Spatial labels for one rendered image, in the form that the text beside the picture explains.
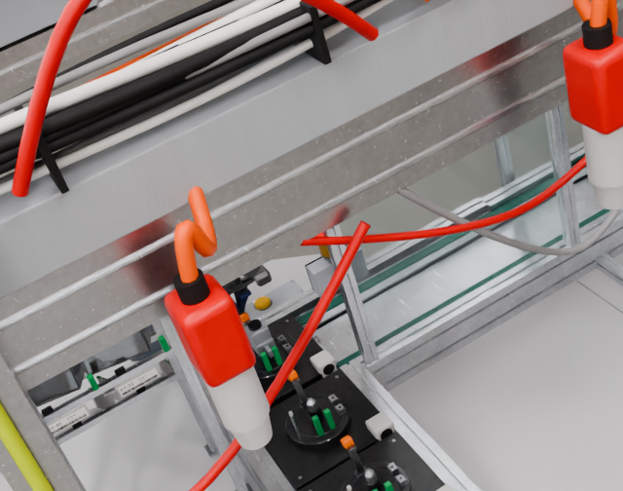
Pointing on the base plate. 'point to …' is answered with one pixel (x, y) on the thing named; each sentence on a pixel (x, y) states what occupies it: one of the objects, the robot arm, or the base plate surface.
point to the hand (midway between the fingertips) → (237, 305)
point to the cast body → (260, 337)
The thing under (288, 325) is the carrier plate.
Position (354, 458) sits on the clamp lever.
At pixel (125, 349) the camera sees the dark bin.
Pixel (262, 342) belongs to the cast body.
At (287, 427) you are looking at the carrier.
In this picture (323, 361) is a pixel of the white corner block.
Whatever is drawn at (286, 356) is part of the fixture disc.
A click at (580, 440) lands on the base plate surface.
